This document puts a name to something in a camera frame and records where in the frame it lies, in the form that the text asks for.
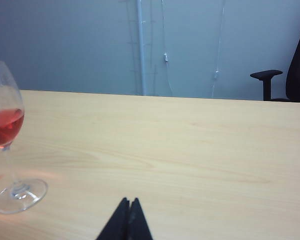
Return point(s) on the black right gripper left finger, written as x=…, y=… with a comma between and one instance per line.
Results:
x=117, y=225

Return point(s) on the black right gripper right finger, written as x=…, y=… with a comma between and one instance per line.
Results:
x=138, y=225

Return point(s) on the wine glass with red liquid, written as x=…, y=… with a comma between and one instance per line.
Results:
x=5, y=130

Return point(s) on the vertical white wall conduit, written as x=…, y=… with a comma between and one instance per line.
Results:
x=141, y=50

